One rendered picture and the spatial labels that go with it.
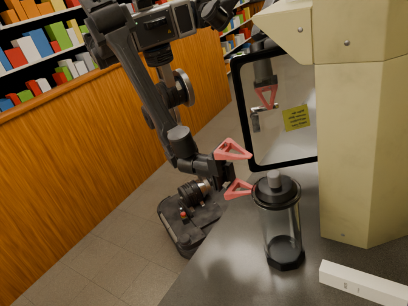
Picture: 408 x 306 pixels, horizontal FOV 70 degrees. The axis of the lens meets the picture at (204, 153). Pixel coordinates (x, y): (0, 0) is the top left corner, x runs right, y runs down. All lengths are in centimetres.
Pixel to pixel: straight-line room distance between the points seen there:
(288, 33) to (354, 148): 26
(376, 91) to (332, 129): 11
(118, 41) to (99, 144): 187
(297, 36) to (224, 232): 58
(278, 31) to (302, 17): 5
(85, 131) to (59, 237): 85
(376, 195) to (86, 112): 217
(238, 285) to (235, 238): 15
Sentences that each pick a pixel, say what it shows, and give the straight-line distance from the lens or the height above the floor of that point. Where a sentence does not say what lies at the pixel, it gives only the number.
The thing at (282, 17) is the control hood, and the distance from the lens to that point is 59.
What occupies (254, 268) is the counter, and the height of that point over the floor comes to 94.
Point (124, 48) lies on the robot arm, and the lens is 79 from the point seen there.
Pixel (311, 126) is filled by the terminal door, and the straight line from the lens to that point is 96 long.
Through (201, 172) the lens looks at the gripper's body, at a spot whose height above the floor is 120.
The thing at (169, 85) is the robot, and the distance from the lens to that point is 145.
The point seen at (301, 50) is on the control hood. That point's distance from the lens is 60.
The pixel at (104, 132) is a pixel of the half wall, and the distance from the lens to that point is 262.
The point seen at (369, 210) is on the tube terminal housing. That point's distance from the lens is 76.
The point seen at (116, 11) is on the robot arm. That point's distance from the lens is 82.
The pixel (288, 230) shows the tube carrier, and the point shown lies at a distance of 70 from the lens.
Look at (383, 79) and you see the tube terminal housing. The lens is 59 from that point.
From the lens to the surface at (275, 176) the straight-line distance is 63.
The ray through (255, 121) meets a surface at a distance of 90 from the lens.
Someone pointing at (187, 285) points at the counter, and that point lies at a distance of 83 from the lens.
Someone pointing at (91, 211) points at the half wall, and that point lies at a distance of 269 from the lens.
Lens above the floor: 160
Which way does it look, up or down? 31 degrees down
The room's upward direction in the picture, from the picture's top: 16 degrees counter-clockwise
